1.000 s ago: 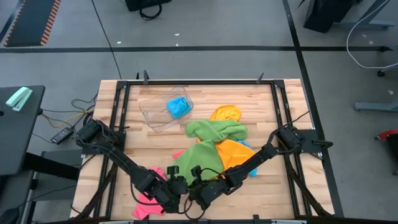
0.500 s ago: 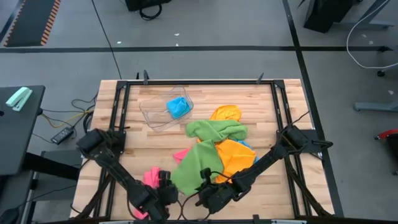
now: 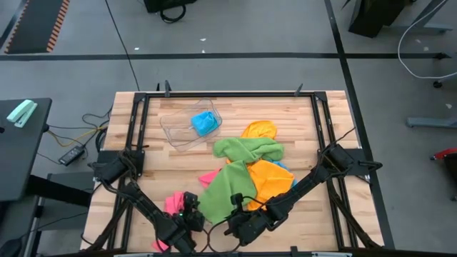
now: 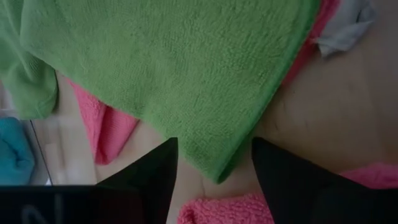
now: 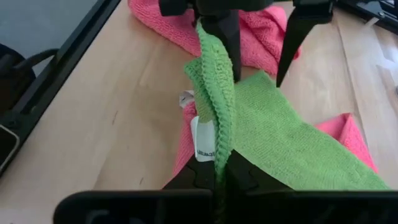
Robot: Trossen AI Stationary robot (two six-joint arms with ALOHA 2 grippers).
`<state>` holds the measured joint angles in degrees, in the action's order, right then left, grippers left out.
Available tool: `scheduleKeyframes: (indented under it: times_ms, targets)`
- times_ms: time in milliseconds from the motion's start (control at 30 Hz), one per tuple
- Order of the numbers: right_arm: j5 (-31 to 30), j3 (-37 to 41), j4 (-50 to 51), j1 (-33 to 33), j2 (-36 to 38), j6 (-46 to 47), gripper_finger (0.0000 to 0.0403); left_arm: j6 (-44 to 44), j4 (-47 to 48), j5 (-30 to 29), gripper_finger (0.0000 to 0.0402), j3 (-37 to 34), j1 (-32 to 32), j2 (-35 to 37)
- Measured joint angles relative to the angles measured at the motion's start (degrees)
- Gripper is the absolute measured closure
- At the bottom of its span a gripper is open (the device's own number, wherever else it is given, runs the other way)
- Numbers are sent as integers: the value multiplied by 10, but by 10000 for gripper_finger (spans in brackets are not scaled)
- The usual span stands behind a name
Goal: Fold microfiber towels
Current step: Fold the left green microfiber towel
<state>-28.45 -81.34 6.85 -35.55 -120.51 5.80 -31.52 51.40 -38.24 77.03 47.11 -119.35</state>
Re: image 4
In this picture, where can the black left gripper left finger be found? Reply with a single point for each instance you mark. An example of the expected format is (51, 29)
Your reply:
(140, 199)

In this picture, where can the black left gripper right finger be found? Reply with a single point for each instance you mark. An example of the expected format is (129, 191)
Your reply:
(295, 196)

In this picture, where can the pink microfiber towel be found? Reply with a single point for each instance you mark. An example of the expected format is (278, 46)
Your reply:
(224, 208)
(105, 130)

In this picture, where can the blue microfiber towel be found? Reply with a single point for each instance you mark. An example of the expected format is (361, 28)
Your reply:
(14, 149)

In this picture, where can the green microfiber towel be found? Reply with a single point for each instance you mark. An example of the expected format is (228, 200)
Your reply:
(171, 62)

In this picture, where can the clear plastic bin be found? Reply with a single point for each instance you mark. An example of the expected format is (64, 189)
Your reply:
(40, 168)

